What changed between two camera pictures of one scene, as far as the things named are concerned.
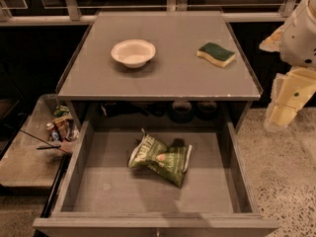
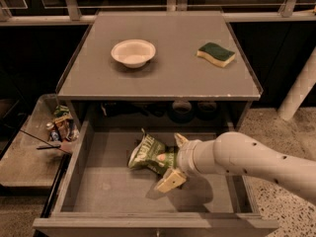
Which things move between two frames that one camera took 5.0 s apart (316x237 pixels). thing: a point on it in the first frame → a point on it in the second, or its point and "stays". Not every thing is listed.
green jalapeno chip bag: x=170 y=162 stays
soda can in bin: x=53 y=132 stays
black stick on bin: x=51 y=146 stays
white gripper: x=298 y=43 → x=185 y=158
